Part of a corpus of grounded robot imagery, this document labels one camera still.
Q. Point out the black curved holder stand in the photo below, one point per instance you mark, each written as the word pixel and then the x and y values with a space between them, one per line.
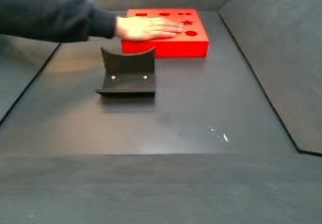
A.
pixel 130 73

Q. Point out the red shape-sorter block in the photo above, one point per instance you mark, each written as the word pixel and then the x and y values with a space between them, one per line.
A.
pixel 189 44

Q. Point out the dark blue sleeved forearm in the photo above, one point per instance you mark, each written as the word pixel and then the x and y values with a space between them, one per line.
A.
pixel 55 20

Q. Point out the bare human hand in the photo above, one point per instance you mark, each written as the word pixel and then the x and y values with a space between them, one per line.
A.
pixel 143 28

